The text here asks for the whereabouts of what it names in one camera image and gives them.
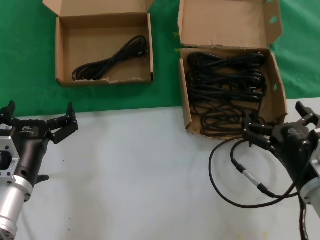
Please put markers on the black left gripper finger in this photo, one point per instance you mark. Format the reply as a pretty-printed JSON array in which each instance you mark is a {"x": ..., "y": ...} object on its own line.
[
  {"x": 63, "y": 126},
  {"x": 7, "y": 110}
]

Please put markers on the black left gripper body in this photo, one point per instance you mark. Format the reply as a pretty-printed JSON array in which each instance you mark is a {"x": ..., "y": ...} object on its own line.
[{"x": 30, "y": 145}]

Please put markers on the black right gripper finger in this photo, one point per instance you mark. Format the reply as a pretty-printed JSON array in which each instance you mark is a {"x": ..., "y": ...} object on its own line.
[
  {"x": 257, "y": 133},
  {"x": 307, "y": 113}
]

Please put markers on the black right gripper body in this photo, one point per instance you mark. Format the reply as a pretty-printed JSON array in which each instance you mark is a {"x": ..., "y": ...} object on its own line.
[{"x": 292, "y": 147}]

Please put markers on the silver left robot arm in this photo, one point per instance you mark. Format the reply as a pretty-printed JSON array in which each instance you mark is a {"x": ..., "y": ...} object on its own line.
[{"x": 11, "y": 202}]

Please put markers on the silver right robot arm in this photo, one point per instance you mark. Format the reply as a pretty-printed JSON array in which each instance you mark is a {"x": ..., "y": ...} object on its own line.
[{"x": 311, "y": 195}]

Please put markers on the square cardboard box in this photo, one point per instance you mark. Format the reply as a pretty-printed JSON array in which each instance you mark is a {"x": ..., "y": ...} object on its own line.
[{"x": 100, "y": 37}]

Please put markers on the cardboard box with oval holes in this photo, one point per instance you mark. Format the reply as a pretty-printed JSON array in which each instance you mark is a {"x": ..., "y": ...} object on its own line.
[{"x": 220, "y": 25}]

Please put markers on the green table mat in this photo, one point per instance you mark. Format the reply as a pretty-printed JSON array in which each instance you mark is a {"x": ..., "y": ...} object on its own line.
[{"x": 25, "y": 50}]

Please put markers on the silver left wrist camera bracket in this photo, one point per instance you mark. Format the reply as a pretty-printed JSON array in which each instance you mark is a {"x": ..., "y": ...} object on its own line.
[{"x": 5, "y": 143}]

